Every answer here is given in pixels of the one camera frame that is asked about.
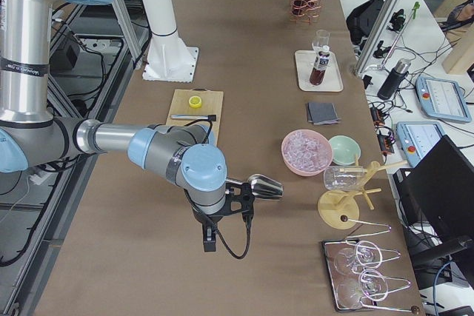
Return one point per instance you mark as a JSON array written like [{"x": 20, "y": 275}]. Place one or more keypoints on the glass tumbler on stand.
[{"x": 343, "y": 178}]

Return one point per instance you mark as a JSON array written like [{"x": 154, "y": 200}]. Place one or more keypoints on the black metal tray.
[{"x": 331, "y": 248}]

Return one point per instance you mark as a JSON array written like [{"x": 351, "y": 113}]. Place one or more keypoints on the wooden cutting board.
[{"x": 211, "y": 104}]

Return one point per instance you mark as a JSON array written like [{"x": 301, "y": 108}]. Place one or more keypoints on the dark thermos bottle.
[{"x": 394, "y": 79}]

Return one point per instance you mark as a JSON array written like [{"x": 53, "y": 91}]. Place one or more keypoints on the upside-down wine glass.
[
  {"x": 358, "y": 257},
  {"x": 364, "y": 292}
]

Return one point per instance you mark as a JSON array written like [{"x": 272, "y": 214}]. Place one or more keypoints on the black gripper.
[{"x": 240, "y": 193}]

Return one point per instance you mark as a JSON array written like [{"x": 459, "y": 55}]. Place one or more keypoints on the pink bowl with ice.
[{"x": 306, "y": 152}]

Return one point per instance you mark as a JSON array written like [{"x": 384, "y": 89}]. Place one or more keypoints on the black equipment case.
[{"x": 362, "y": 19}]

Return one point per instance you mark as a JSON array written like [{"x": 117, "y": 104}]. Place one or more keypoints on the aluminium frame post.
[{"x": 374, "y": 37}]

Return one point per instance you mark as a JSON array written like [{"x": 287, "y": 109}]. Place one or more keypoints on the clear wine glass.
[{"x": 321, "y": 39}]

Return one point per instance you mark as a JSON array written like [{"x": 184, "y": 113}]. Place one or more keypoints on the half lemon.
[{"x": 195, "y": 101}]

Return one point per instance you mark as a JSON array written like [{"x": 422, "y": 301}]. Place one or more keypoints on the copper wire bottle basket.
[{"x": 305, "y": 11}]

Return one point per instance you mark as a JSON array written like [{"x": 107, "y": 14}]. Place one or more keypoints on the wooden glass tree stand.
[{"x": 339, "y": 209}]

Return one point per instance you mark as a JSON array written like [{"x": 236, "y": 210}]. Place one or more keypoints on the metal ice scoop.
[{"x": 262, "y": 186}]

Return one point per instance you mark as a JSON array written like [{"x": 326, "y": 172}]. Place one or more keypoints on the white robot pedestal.
[{"x": 168, "y": 57}]

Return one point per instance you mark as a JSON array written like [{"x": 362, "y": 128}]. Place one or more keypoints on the grey folded cloth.
[{"x": 321, "y": 113}]

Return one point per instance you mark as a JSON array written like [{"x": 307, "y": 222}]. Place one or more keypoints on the teach pendant tablet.
[
  {"x": 442, "y": 99},
  {"x": 418, "y": 138}
]

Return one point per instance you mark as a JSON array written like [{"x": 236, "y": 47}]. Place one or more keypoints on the steel muddler black tip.
[{"x": 183, "y": 117}]

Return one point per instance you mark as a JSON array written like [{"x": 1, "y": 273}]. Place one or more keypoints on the green bowl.
[{"x": 345, "y": 150}]

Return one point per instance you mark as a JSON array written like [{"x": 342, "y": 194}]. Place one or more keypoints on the seated person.
[{"x": 460, "y": 16}]

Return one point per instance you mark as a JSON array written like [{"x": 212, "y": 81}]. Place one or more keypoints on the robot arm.
[{"x": 186, "y": 156}]

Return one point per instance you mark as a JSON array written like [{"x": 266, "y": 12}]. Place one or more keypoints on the black monitor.
[{"x": 442, "y": 186}]

